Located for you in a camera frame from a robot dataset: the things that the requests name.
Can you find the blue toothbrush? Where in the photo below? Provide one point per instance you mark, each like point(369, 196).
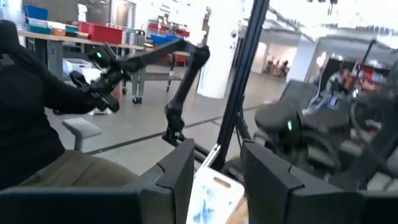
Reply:
point(214, 199)
point(203, 214)

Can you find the black aluminium frame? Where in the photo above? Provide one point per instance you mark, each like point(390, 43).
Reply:
point(242, 77)

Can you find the blue storage bin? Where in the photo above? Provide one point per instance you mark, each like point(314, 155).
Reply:
point(36, 12)
point(161, 40)

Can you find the wooden workbench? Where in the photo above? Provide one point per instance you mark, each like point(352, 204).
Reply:
point(71, 40)

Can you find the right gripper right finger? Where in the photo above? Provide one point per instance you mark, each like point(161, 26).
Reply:
point(295, 208)

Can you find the white storage box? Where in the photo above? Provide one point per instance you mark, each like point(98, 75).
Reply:
point(77, 66)

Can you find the white round pillar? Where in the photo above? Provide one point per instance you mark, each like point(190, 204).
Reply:
point(217, 62)

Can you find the person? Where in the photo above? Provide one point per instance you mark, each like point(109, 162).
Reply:
point(25, 118)
point(339, 79)

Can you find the grey storage bin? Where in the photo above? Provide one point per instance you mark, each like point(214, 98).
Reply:
point(135, 37)

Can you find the red storage bin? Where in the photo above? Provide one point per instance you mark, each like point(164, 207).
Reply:
point(99, 32)

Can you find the grey padded armrest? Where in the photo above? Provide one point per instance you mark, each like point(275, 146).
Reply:
point(81, 128)

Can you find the silver aluminium extrusion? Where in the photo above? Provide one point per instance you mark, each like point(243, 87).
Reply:
point(208, 160)

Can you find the red wall shelf bins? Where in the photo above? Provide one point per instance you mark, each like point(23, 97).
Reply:
point(180, 32)

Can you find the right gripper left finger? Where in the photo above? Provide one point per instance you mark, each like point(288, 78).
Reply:
point(124, 208)

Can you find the white plastic bin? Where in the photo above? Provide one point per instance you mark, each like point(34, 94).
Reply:
point(217, 193)

